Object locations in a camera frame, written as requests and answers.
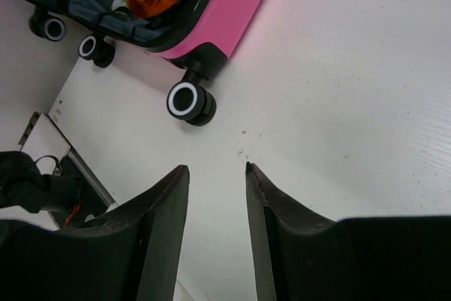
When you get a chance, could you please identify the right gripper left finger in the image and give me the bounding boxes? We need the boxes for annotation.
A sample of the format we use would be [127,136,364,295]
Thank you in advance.
[1,165,190,300]

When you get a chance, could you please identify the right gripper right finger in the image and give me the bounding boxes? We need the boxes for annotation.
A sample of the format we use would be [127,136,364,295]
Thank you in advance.
[245,163,450,300]

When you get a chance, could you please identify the pink hard-shell suitcase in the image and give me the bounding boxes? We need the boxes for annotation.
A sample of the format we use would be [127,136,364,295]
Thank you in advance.
[25,0,262,126]

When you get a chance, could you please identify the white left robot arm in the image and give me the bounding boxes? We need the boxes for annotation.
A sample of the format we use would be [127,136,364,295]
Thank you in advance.
[1,151,82,214]

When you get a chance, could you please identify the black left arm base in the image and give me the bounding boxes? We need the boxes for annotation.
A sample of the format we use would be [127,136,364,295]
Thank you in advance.
[19,112,118,228]

